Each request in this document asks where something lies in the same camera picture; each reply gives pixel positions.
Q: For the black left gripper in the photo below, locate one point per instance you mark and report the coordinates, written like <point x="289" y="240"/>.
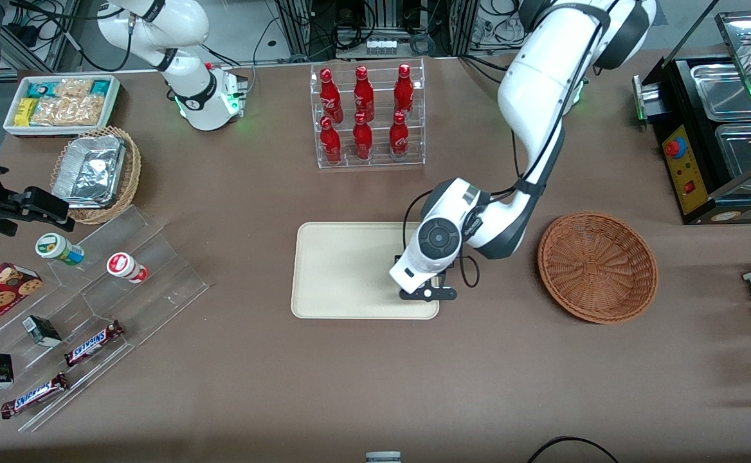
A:
<point x="397" y="258"/>

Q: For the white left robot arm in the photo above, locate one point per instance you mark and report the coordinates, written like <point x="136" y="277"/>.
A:
<point x="536" y="77"/>

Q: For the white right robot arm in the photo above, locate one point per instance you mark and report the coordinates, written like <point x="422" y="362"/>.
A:
<point x="189" y="77"/>

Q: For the small tan wicker basket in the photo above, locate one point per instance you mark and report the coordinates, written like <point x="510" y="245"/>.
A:
<point x="130" y="186"/>

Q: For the cream rectangular plastic tray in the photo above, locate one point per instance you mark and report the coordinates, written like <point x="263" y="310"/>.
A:
<point x="343" y="270"/>

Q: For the round brown wicker basket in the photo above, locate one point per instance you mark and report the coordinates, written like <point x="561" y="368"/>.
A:
<point x="597" y="267"/>

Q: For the white green yogurt bottle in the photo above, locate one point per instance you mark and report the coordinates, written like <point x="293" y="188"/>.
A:
<point x="59" y="249"/>

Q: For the aluminium foil container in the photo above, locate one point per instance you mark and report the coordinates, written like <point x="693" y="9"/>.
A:
<point x="89" y="170"/>

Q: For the white rectangular snack bin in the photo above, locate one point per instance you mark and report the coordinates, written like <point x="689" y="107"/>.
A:
<point x="12" y="125"/>

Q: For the clear bag of cookies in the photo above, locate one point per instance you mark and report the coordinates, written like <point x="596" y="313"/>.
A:
<point x="67" y="111"/>
<point x="73" y="87"/>

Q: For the yellow snack packet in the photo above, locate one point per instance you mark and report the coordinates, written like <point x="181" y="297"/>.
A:
<point x="26" y="111"/>

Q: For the white red yogurt bottle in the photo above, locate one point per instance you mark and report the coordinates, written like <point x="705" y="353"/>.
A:
<point x="126" y="267"/>

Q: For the teal snack packet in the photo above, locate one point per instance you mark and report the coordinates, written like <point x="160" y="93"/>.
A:
<point x="101" y="87"/>
<point x="41" y="89"/>

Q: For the clear acrylic stepped stand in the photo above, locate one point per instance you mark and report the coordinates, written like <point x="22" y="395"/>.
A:
<point x="157" y="257"/>

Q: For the clear acrylic bottle rack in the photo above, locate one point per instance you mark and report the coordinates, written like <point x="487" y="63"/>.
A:
<point x="379" y="164"/>

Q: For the brown Snickers bar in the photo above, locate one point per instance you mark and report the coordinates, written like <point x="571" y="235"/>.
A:
<point x="35" y="395"/>
<point x="92" y="343"/>

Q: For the red cola bottle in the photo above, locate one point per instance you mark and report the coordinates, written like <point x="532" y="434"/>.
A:
<point x="330" y="143"/>
<point x="330" y="96"/>
<point x="399" y="136"/>
<point x="363" y="93"/>
<point x="404" y="93"/>
<point x="362" y="138"/>

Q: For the grey device top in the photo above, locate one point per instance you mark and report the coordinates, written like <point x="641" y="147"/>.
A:
<point x="383" y="457"/>

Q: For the white power strip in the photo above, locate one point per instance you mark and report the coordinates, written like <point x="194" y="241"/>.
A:
<point x="381" y="45"/>

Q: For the red knob on blue base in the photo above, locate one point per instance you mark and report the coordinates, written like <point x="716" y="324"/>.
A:
<point x="674" y="148"/>

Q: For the black yellow food warmer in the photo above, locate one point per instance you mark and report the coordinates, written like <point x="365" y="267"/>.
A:
<point x="687" y="170"/>

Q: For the steel food pan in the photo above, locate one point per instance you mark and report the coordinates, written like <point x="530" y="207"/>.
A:
<point x="748" y="151"/>
<point x="723" y="90"/>

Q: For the aluminium frame rack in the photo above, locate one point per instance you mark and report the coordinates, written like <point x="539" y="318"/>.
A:
<point x="301" y="29"/>

